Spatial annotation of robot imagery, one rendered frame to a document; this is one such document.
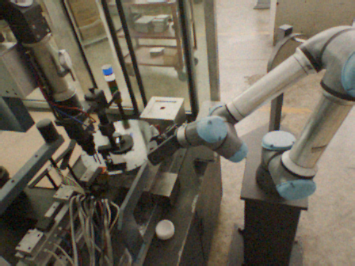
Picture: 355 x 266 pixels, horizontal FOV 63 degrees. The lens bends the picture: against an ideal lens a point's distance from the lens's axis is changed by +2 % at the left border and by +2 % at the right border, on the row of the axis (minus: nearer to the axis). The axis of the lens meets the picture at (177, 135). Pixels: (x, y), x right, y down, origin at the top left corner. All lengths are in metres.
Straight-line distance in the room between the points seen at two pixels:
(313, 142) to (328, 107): 0.12
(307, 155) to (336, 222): 1.21
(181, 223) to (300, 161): 0.49
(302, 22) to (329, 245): 2.80
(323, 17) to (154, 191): 3.39
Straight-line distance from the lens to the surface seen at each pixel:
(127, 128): 1.28
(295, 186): 0.99
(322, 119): 0.88
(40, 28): 0.82
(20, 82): 0.86
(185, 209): 1.18
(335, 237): 2.06
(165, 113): 1.40
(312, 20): 4.09
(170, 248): 1.10
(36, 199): 1.34
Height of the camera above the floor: 1.71
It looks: 40 degrees down
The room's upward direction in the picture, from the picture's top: 11 degrees counter-clockwise
